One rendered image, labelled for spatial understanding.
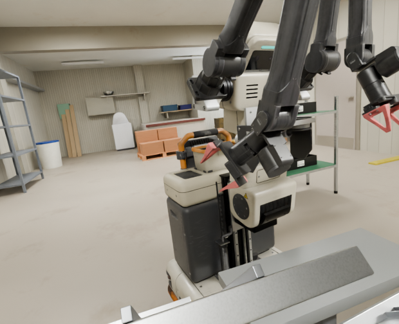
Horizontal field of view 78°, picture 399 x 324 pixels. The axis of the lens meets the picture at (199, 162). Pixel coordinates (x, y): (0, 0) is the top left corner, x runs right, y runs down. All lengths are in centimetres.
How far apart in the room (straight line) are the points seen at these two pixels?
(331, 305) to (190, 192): 64
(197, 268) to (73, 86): 922
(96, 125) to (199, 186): 892
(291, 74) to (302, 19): 9
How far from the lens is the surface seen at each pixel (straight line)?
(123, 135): 912
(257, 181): 95
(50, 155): 771
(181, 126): 767
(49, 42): 600
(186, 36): 616
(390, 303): 62
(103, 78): 998
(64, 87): 1008
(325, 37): 103
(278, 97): 53
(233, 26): 69
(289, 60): 53
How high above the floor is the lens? 111
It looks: 12 degrees down
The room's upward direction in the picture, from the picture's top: 6 degrees counter-clockwise
